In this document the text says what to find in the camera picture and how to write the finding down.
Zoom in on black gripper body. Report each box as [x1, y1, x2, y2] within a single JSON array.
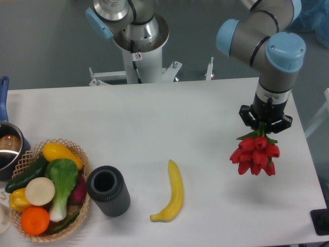
[[252, 83, 291, 123]]

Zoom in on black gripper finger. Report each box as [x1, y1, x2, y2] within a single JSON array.
[[239, 105, 260, 129], [265, 115, 293, 134]]

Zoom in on red tulip bouquet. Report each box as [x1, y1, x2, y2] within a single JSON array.
[[229, 122, 280, 176]]

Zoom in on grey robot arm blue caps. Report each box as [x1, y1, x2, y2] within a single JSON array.
[[85, 1, 306, 133]]

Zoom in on dark grey ribbed vase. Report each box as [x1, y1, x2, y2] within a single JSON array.
[[86, 166, 131, 217]]

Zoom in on blue plastic cover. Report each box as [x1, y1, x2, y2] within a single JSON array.
[[289, 0, 328, 49]]

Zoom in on black device at edge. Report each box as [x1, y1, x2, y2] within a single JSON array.
[[310, 208, 328, 236]]

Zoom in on yellow banana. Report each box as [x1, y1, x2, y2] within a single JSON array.
[[150, 160, 184, 222]]

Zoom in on purple red radish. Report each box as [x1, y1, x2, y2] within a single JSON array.
[[71, 173, 86, 203]]

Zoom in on green bok choy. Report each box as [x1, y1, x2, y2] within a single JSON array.
[[45, 158, 78, 222]]

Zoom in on yellow squash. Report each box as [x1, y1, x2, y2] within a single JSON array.
[[42, 143, 83, 170]]

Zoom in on woven wicker basket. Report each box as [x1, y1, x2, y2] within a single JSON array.
[[10, 138, 90, 242]]

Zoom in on green cucumber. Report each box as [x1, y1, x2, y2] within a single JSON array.
[[5, 154, 48, 193]]

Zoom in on green chili pepper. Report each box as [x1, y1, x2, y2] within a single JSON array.
[[48, 211, 80, 235]]

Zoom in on beige round disc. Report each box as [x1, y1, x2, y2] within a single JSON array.
[[25, 177, 56, 206]]

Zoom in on orange fruit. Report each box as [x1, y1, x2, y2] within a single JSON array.
[[20, 207, 50, 235]]

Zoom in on yellow bell pepper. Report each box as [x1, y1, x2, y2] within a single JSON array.
[[9, 188, 32, 212]]

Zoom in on garlic clove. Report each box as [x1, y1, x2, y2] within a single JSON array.
[[0, 192, 7, 200]]

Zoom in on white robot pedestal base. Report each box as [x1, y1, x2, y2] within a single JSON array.
[[88, 13, 182, 86]]

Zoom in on dark pot blue handle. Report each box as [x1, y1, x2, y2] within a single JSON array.
[[1, 76, 30, 181]]

